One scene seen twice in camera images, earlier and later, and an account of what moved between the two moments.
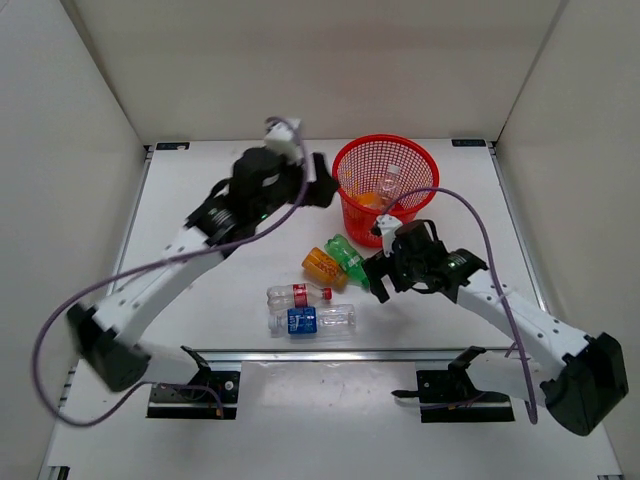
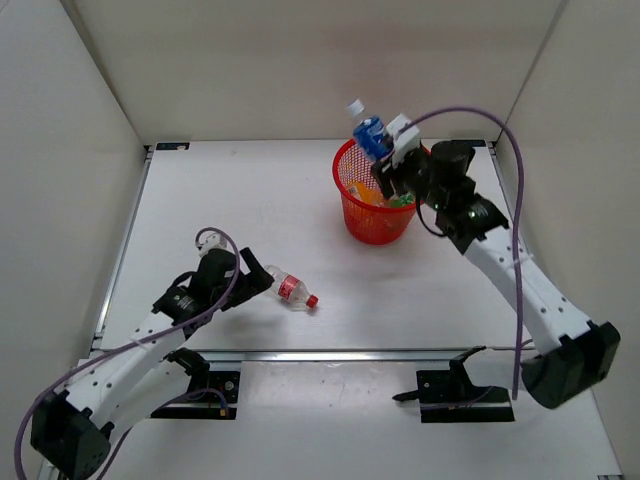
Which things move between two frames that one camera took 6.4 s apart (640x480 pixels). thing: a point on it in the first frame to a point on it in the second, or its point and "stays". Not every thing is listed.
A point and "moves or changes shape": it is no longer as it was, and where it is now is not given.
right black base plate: x=451 y=396 stays
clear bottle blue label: x=325 y=321 to x=370 y=133
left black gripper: x=320 y=191 to x=253 y=282
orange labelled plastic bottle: x=324 y=269 to x=370 y=195
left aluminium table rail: x=140 y=176 stays
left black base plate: x=195 y=402 stays
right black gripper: x=379 y=266 to x=388 y=177
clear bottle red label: x=305 y=294 moves or changes shape
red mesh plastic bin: x=379 y=175 stays
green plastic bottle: x=350 y=261 to x=405 y=199
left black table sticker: x=172 y=145 stays
